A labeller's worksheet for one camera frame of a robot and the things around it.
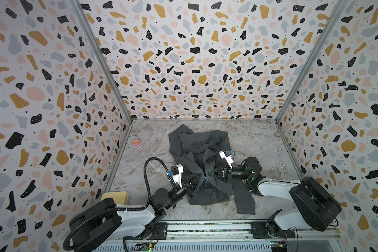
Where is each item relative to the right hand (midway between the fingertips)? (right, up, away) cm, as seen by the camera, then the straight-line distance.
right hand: (208, 175), depth 71 cm
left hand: (-3, +1, -2) cm, 4 cm away
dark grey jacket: (-4, +7, +28) cm, 29 cm away
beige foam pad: (-46, -15, +13) cm, 50 cm away
